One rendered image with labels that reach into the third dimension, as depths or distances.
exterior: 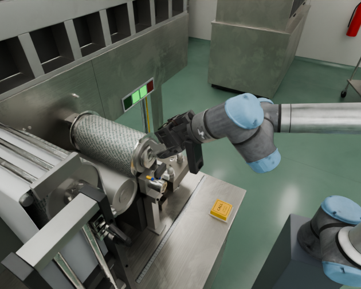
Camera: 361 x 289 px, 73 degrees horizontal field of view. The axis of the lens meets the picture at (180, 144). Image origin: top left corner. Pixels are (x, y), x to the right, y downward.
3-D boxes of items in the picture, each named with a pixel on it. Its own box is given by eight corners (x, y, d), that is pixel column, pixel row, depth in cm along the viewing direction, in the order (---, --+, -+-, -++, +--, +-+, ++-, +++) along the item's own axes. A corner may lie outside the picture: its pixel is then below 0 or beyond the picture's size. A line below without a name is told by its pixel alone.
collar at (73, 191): (87, 222, 53) (79, 205, 49) (68, 211, 56) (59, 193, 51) (108, 201, 58) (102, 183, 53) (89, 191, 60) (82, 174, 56)
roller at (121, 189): (116, 222, 74) (108, 198, 67) (58, 189, 84) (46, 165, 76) (139, 194, 82) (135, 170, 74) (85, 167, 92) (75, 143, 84)
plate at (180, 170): (173, 192, 101) (173, 182, 97) (101, 159, 116) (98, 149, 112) (191, 167, 112) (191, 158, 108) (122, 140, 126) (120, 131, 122)
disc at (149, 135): (134, 186, 77) (128, 151, 68) (133, 185, 78) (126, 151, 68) (160, 157, 87) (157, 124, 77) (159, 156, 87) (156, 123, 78)
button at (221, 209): (226, 221, 99) (226, 218, 97) (210, 214, 101) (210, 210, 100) (231, 208, 103) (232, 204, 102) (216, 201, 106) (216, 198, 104)
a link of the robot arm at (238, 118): (262, 136, 49) (239, 104, 46) (219, 148, 57) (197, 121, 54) (270, 113, 54) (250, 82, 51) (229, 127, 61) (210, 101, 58)
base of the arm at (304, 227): (337, 229, 96) (348, 215, 89) (344, 267, 85) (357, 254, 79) (296, 219, 99) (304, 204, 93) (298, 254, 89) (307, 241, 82)
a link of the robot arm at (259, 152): (283, 140, 62) (261, 107, 58) (283, 171, 54) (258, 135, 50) (255, 149, 67) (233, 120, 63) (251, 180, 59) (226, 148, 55)
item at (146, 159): (142, 171, 75) (146, 148, 72) (137, 168, 75) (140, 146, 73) (155, 164, 81) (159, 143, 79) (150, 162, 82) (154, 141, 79)
